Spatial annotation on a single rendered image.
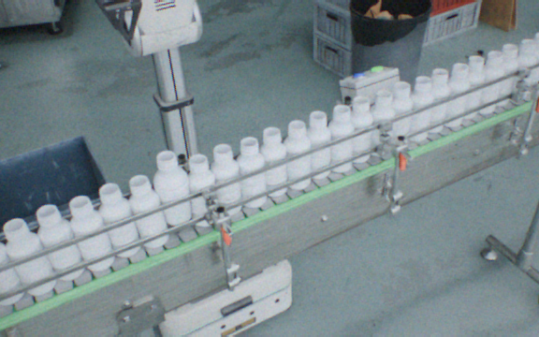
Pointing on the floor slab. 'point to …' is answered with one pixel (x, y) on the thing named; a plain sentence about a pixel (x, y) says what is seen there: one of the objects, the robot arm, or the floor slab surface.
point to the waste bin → (388, 36)
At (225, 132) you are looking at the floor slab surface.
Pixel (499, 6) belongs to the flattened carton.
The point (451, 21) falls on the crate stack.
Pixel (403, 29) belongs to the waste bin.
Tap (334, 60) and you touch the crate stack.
